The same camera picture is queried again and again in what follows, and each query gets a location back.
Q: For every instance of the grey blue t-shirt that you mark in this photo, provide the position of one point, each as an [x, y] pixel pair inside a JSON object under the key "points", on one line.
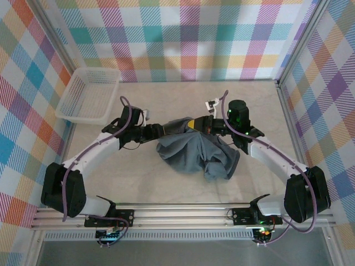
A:
{"points": [[191, 155]]}

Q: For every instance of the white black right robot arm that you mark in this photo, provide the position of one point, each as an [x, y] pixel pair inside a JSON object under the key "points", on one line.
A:
{"points": [[271, 158]]}

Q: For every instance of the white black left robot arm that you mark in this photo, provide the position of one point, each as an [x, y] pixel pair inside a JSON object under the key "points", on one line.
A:
{"points": [[94, 158]]}

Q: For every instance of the white plastic mesh basket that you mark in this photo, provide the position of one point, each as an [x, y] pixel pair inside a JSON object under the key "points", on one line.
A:
{"points": [[91, 94]]}

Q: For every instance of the plaid backdrop cloth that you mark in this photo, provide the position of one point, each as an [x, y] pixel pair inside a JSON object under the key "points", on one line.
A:
{"points": [[22, 110], [332, 110], [177, 41]]}

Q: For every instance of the left controller circuit board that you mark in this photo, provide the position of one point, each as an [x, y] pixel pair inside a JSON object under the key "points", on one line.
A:
{"points": [[109, 235]]}

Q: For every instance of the controller circuit board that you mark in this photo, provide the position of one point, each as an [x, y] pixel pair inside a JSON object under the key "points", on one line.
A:
{"points": [[262, 232], [109, 235]]}

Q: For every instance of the right controller circuit board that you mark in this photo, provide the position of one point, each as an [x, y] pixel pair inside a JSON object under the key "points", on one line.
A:
{"points": [[262, 232]]}

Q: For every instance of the grey metal panel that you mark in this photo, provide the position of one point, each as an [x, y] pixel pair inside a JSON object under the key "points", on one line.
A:
{"points": [[180, 255]]}

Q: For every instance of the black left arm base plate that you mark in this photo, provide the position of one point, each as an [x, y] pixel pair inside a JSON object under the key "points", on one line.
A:
{"points": [[126, 217]]}

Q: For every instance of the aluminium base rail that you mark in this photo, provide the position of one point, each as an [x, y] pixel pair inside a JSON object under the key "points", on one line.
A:
{"points": [[180, 219]]}

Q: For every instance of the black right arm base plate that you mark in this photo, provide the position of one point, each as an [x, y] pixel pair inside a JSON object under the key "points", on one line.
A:
{"points": [[241, 217]]}

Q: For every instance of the aluminium corner post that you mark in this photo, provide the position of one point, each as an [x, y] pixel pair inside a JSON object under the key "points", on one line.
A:
{"points": [[54, 30], [307, 27]]}

